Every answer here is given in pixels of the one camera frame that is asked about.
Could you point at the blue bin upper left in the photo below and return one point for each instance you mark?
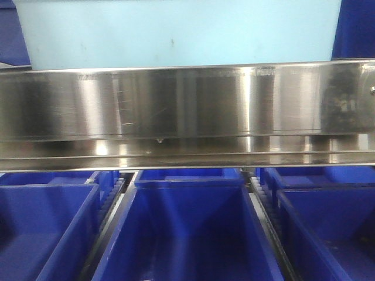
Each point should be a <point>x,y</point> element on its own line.
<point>13,47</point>

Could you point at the blue bin rear right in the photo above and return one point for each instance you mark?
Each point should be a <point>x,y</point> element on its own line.
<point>274,178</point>

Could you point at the blue bin front middle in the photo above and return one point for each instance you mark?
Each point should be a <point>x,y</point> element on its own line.
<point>188,233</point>

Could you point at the stainless steel right shelf rail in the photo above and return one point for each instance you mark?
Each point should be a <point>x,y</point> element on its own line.
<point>255,115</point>

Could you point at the blue bin rear middle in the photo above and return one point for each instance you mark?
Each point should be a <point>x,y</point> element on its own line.
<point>201,177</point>

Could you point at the blue bin rear left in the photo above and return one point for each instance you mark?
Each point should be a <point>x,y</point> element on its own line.
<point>107,180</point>

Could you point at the light blue plastic bin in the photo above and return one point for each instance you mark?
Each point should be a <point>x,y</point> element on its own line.
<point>96,34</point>

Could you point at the blue bin front right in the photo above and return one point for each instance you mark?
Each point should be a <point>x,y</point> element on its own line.
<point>328,234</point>

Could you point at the blue bin front left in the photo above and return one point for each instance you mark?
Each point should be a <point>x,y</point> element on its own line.
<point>47,231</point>

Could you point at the blue bin upper right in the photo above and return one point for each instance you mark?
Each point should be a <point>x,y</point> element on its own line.
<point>354,38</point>

